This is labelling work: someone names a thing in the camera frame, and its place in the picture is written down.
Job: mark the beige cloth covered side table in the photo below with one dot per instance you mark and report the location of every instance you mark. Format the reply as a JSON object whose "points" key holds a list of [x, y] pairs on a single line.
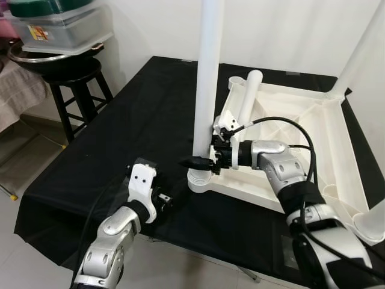
{"points": [[21, 90]]}

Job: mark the cream plastic table top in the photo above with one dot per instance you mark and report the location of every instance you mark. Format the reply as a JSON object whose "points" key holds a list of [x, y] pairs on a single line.
{"points": [[325, 138]]}

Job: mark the black tablecloth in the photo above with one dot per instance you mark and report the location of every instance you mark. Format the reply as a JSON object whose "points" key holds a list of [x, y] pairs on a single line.
{"points": [[138, 108]]}

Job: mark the clear tape strip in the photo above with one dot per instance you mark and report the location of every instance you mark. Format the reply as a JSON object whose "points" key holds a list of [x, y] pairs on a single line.
{"points": [[293, 73], [147, 161], [289, 253]]}

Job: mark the black round stool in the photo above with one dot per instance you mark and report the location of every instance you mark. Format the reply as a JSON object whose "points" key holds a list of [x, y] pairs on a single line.
{"points": [[75, 75]]}

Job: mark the clear plastic storage box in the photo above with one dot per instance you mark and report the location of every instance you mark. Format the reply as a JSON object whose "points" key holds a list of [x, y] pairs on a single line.
{"points": [[66, 33]]}

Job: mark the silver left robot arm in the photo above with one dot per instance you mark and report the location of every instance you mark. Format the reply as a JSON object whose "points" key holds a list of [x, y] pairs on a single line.
{"points": [[111, 241]]}

